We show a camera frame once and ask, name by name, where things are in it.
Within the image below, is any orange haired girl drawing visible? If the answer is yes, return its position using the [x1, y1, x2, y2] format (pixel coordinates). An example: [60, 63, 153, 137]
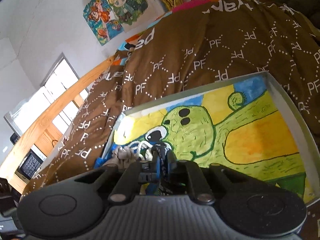
[83, 0, 124, 46]

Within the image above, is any grey tray with painted bottom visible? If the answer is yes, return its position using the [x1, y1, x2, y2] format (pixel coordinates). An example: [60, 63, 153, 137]
[95, 72, 319, 203]

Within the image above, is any beige knit sock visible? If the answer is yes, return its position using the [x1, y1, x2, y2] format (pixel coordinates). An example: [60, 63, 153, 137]
[104, 146, 139, 170]

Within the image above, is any black patterned sock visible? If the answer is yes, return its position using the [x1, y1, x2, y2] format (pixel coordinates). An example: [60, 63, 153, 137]
[150, 142, 177, 195]

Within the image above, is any blond boy drawing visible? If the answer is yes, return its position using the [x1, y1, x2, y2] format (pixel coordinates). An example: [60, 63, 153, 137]
[107, 0, 149, 27]

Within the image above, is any brown PF patterned blanket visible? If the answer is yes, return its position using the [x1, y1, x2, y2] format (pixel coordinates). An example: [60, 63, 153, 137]
[23, 0, 319, 196]

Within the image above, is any black plastic crate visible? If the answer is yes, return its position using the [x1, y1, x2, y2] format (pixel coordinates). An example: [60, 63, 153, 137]
[17, 150, 43, 180]

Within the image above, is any window with grey frame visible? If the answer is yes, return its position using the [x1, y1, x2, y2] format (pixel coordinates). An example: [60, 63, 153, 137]
[4, 53, 79, 135]

